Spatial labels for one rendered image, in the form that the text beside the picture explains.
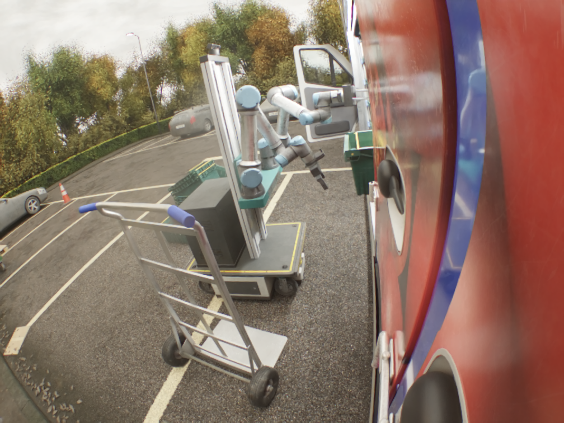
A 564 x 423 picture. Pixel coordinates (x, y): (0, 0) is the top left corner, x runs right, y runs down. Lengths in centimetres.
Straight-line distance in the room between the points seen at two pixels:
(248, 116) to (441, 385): 126
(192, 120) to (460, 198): 1247
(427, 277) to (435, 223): 7
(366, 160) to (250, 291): 127
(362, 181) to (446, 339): 113
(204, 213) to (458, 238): 166
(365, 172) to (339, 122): 339
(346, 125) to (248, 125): 348
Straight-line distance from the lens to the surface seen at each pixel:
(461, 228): 22
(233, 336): 193
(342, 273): 220
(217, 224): 177
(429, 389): 24
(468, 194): 20
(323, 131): 456
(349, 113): 473
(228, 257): 192
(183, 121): 1286
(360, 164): 126
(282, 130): 197
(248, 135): 132
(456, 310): 21
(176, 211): 74
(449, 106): 23
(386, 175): 60
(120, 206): 107
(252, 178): 135
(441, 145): 24
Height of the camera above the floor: 149
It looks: 27 degrees down
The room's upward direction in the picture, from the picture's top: 11 degrees counter-clockwise
